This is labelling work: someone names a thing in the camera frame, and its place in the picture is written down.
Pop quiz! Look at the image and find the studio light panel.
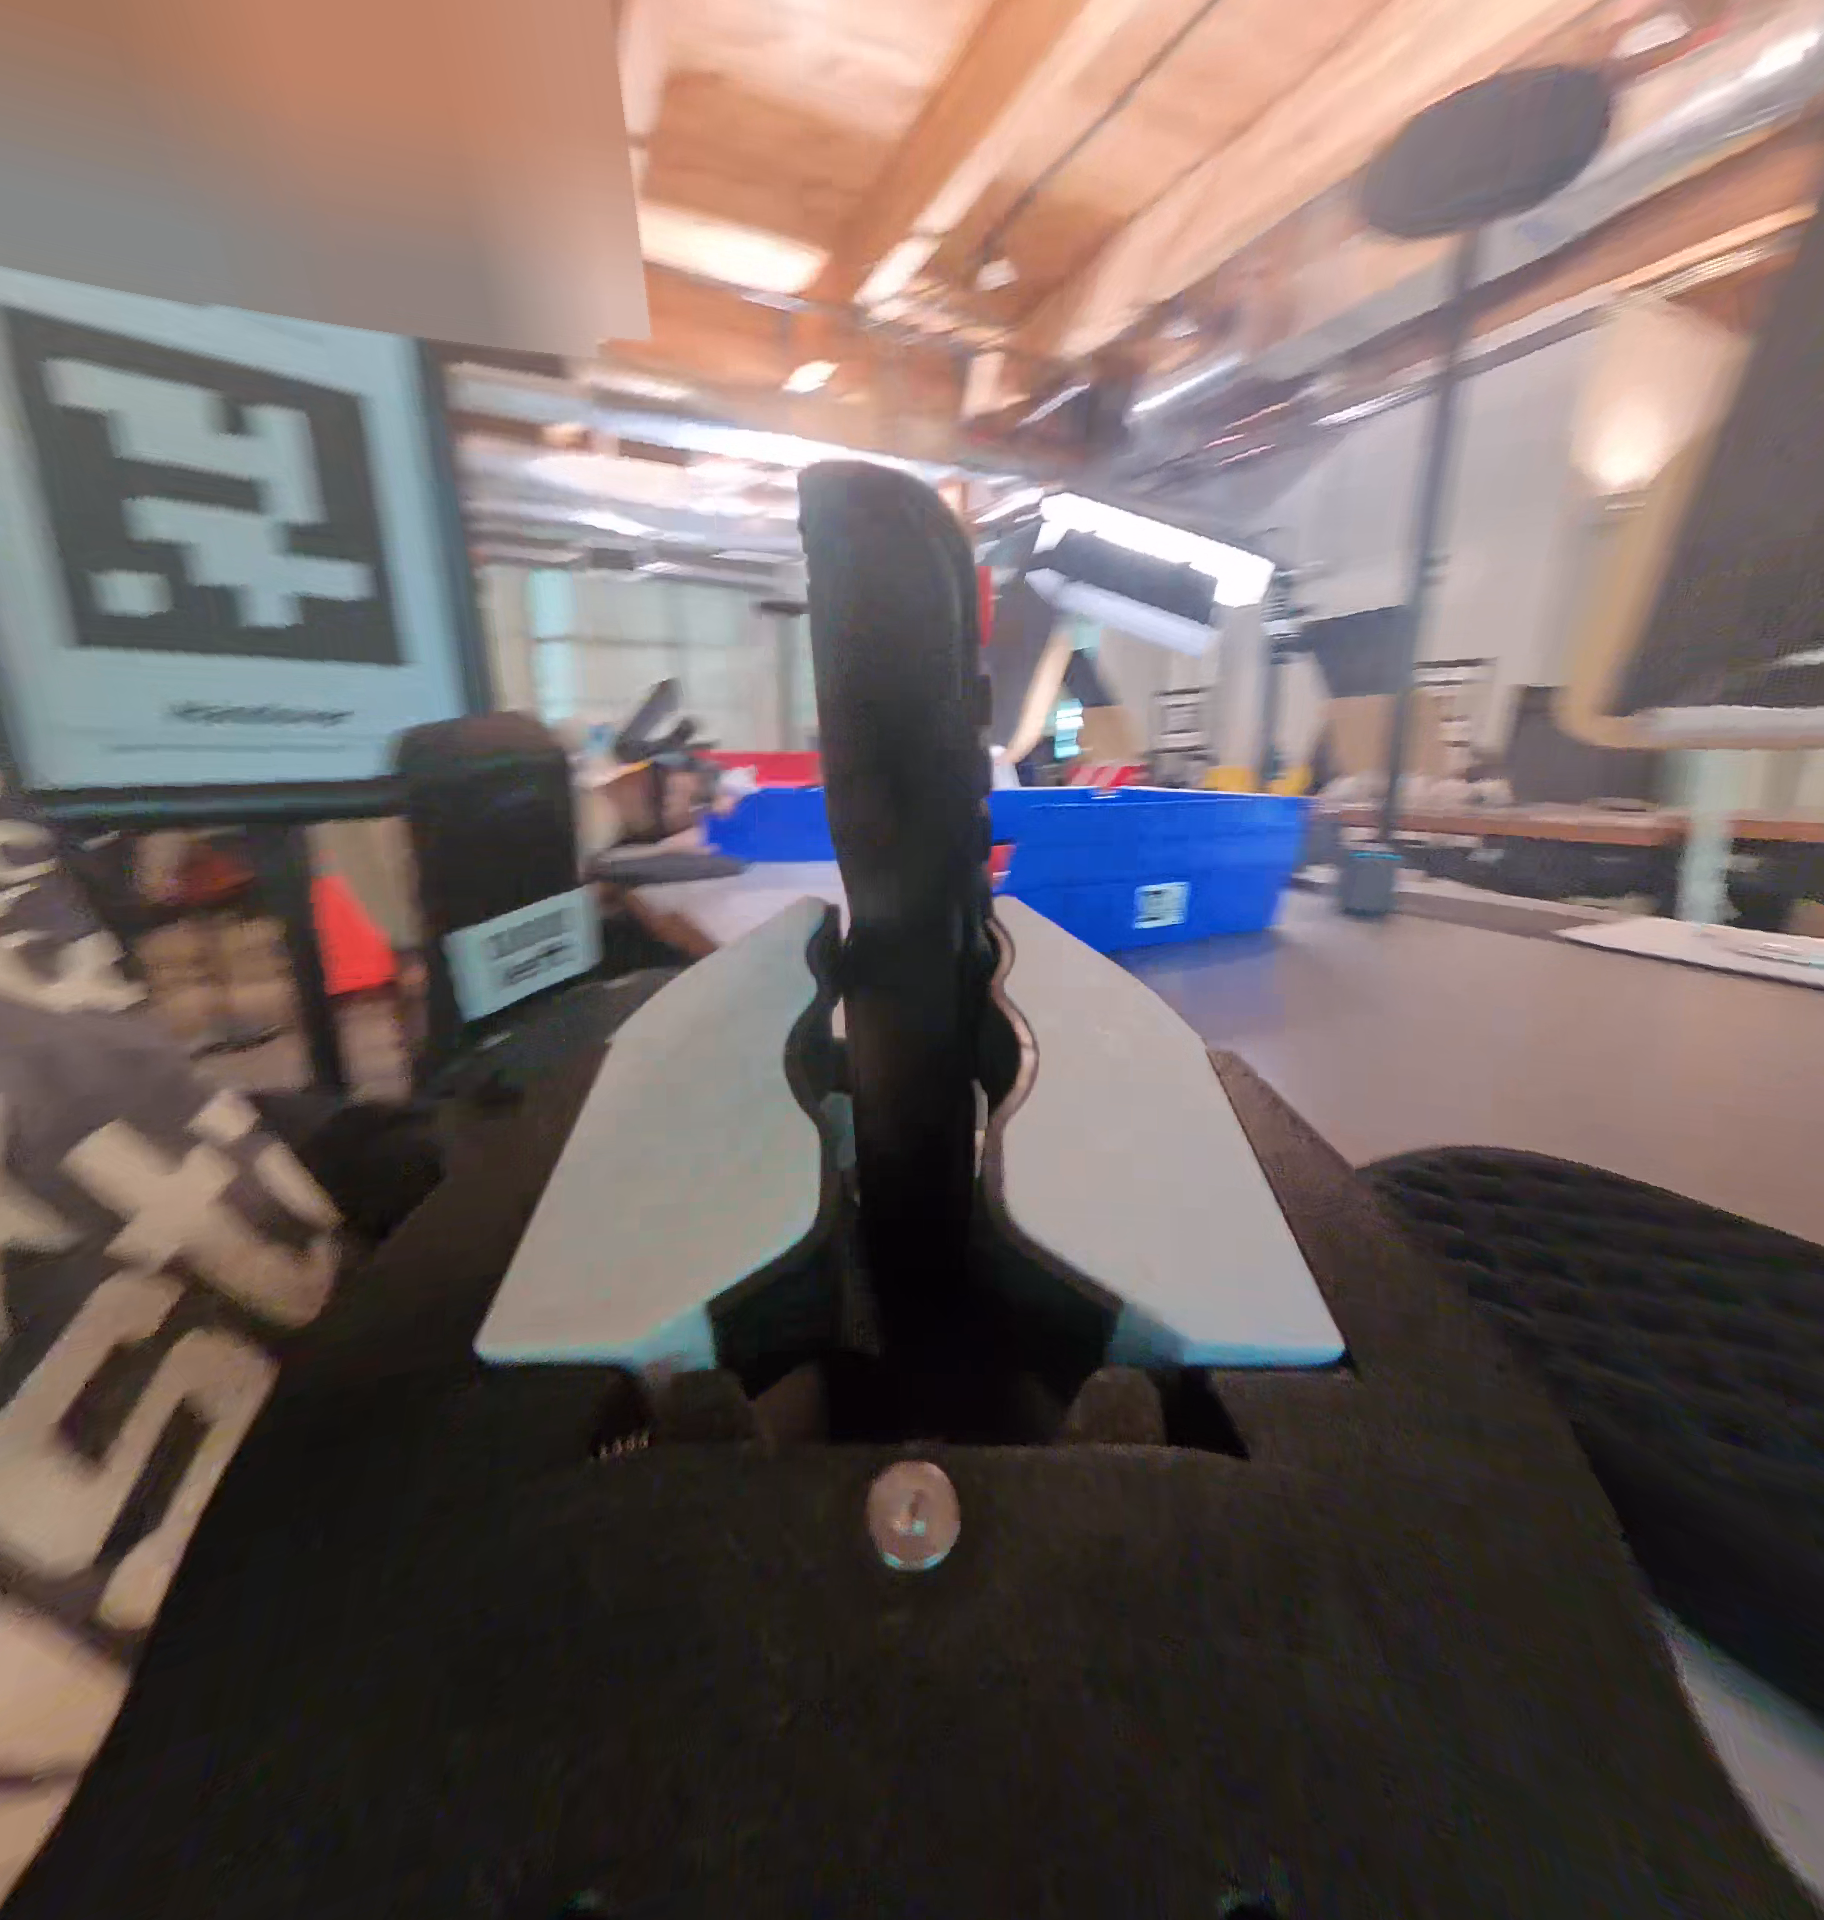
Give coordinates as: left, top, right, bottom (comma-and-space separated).
1019, 493, 1278, 658

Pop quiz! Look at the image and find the black foam pad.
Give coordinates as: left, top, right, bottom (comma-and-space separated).
1358, 1147, 1824, 1757

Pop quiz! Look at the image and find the black remote control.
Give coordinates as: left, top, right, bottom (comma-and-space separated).
795, 461, 1007, 1397

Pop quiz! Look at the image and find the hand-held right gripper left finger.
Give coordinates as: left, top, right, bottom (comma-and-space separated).
473, 896, 841, 1373

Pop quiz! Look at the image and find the black framed marker sign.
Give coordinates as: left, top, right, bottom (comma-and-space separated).
0, 255, 490, 1097

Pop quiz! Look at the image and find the black disc floor stand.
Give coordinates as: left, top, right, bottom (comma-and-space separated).
1358, 64, 1615, 878

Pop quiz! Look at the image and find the blue plastic storage bin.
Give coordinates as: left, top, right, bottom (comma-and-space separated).
986, 784, 1314, 954
703, 782, 827, 864

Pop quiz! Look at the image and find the orange traffic cone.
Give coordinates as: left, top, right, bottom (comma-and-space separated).
308, 873, 399, 998

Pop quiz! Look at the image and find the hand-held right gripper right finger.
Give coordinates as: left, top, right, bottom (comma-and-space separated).
979, 896, 1348, 1373

